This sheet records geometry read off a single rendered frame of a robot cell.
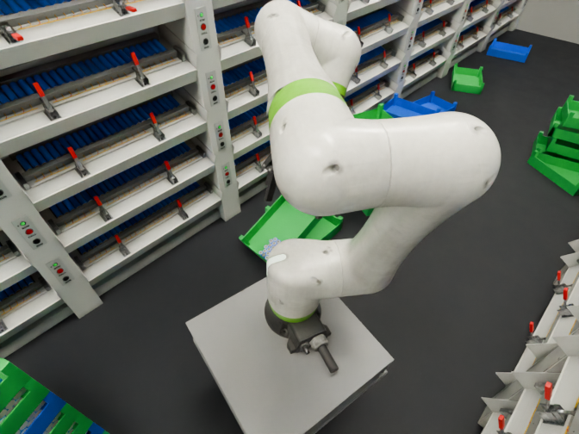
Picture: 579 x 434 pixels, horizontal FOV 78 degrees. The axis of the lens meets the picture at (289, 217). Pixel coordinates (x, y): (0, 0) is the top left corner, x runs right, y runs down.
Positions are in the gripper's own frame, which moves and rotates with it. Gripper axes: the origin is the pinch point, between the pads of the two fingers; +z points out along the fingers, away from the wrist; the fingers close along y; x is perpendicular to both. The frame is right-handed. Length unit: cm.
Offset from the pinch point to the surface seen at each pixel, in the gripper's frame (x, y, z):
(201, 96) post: -25, 55, -22
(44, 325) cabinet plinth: -2, 82, 71
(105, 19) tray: 11, 60, -32
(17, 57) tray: 26, 65, -16
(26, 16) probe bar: 25, 67, -25
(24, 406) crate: 34, 31, 52
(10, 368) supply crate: 38, 31, 42
